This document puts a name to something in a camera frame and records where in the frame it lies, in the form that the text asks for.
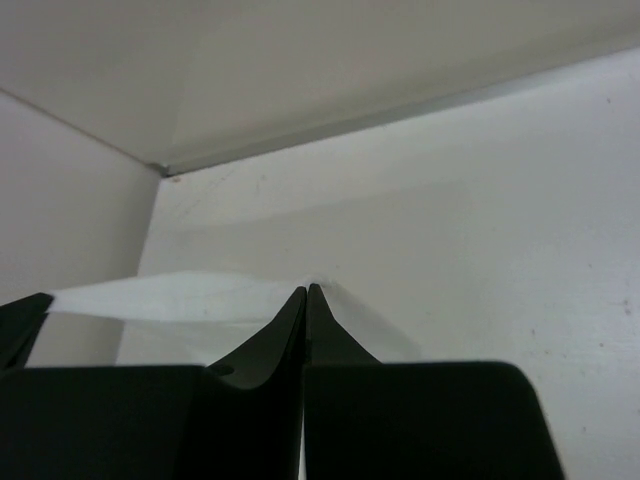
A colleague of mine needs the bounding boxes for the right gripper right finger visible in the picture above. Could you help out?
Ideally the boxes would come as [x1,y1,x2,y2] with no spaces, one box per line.
[304,284,565,479]

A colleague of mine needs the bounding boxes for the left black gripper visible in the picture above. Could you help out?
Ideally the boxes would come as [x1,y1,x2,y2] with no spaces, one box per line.
[0,293,54,370]

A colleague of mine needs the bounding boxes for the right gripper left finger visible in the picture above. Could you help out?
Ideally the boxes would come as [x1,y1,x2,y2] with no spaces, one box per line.
[1,288,306,479]

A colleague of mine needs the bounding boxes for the white tank top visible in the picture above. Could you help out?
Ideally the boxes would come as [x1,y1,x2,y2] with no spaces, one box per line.
[44,269,416,369]

